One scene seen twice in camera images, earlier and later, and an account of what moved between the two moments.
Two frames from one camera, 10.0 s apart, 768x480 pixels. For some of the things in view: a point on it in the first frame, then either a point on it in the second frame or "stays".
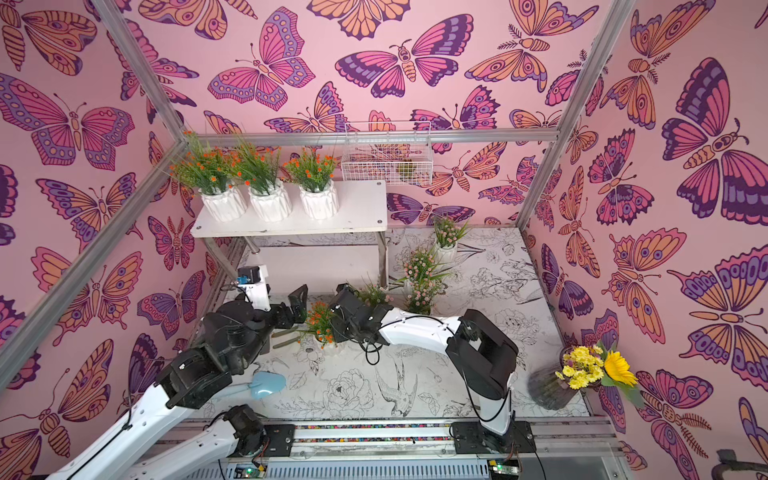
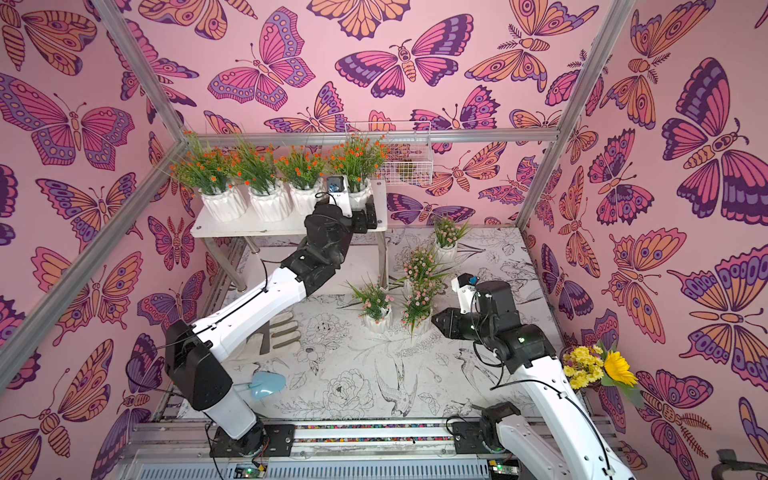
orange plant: x=319 y=321 -> x=359 y=160
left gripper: x=299 y=309 -> x=357 y=220
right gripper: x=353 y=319 -> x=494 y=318
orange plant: x=209 y=170 stays
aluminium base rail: x=571 y=448 stays
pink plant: x=446 y=233 stays
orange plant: x=270 y=198 stays
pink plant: x=373 y=295 stays
